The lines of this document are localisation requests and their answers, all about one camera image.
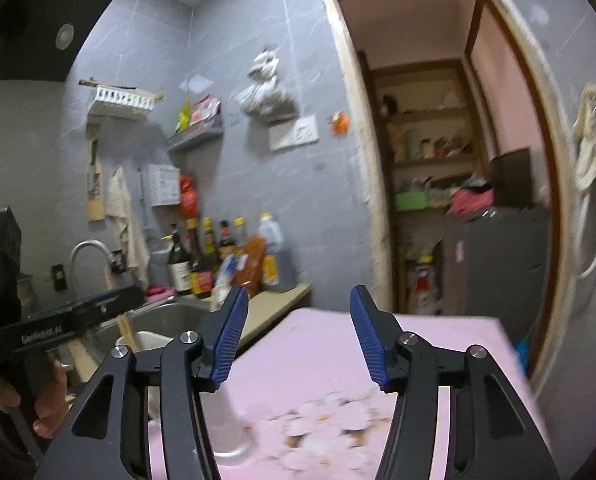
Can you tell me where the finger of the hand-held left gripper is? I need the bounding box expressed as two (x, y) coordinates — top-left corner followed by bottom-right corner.
(70, 286), (146, 329)

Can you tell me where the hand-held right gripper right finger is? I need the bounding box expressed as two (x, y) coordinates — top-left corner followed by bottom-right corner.
(349, 285), (561, 480)

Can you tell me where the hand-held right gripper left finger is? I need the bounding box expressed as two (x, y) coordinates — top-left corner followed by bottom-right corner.
(35, 285), (251, 480)

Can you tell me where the white plastic utensil holder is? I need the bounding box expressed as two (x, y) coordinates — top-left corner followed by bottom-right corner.
(114, 330), (257, 464)

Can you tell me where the person's left hand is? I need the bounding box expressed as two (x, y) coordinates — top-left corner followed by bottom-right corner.
(0, 352), (71, 438)

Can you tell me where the blue white packet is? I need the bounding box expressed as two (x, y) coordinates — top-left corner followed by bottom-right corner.
(215, 254), (239, 302)

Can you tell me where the pink floral tablecloth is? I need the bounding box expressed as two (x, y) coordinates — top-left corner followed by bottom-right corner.
(145, 308), (540, 480)

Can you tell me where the steel sink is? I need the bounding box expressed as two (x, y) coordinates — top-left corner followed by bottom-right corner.
(92, 300), (215, 361)

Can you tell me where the metal faucet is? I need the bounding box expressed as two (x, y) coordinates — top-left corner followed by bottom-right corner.
(68, 239), (126, 307)

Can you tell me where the soy sauce bottle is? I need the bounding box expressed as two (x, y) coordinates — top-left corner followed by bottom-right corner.
(187, 218), (214, 295)

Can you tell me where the orange seasoning packet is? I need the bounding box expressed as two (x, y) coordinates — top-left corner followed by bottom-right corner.
(237, 234), (268, 297)

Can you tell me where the red canister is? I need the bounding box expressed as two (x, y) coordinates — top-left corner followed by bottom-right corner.
(412, 254), (437, 312)

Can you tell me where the dark glass bottle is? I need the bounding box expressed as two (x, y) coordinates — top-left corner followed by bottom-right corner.
(166, 224), (194, 297)

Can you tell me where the large oil jug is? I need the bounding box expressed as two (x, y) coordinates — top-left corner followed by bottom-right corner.
(257, 212), (297, 292)

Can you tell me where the hanging beige towel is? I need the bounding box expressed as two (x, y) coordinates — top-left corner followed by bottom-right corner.
(104, 164), (151, 292)

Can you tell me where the yellow cap sauce bottle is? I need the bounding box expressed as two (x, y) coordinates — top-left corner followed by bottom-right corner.
(201, 217), (221, 267)

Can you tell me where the red cap sauce bottle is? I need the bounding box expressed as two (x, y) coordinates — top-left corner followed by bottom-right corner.
(218, 219), (237, 257)

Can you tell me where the hanging wooden cutting board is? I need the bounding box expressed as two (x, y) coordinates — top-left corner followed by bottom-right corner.
(86, 124), (106, 222)

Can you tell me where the red plastic bag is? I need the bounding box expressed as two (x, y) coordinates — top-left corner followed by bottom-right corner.
(178, 174), (199, 219)

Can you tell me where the green box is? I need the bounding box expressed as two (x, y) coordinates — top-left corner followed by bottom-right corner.
(394, 192), (429, 211)

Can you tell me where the grey appliance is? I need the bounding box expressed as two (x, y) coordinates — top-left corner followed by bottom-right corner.
(442, 204), (552, 332)

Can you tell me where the pink cloth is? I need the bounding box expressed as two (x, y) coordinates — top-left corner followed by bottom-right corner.
(447, 187), (497, 217)

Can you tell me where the wooden shelf unit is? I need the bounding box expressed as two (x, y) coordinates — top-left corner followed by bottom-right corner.
(357, 49), (500, 317)

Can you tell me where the yellow green snack packet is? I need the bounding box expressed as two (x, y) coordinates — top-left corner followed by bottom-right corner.
(176, 97), (193, 134)

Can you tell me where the black screen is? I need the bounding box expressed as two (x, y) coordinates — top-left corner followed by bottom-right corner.
(490, 147), (533, 209)

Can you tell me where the red snack packet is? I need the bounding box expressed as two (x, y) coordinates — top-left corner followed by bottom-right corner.
(190, 94), (223, 129)

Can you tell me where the hanging clear plastic bag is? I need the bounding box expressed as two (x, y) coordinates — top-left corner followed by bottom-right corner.
(236, 47), (299, 124)

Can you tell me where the black range hood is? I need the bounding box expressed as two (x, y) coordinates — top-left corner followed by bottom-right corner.
(0, 0), (124, 84)

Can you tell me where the cream rubber glove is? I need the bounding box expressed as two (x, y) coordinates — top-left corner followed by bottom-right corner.
(571, 83), (596, 194)

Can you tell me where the white wall box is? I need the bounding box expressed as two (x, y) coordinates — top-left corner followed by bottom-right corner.
(144, 163), (183, 207)

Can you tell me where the wooden door frame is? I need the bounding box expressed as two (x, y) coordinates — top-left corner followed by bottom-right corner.
(317, 0), (581, 397)

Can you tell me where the grey wall shelf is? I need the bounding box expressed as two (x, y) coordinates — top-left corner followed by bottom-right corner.
(166, 115), (225, 154)

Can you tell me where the white wall basket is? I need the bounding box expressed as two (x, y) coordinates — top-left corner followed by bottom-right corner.
(78, 78), (164, 120)

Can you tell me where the white wall switch plate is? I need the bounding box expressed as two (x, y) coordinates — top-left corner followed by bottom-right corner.
(269, 114), (321, 152)

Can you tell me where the orange wall hook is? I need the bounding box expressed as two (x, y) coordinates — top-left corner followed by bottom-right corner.
(327, 109), (350, 136)

